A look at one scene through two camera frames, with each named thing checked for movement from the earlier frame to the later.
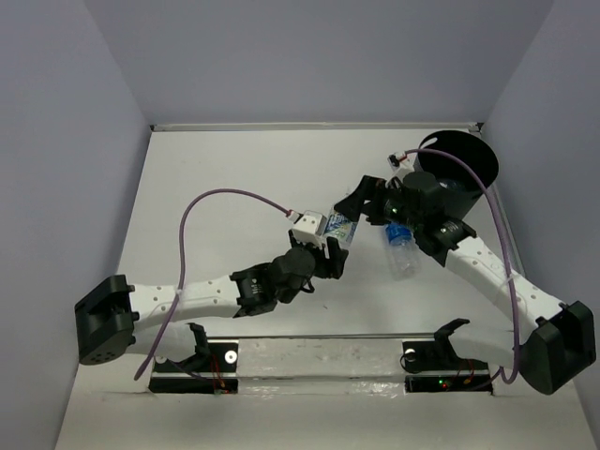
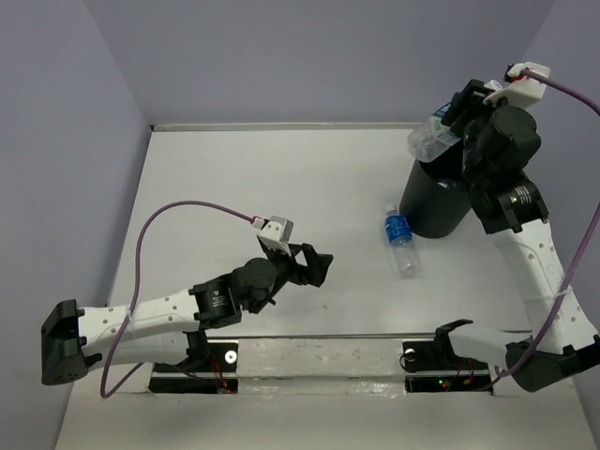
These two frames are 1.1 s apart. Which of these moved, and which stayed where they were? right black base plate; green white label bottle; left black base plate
Moved: green white label bottle
Stayed: right black base plate; left black base plate
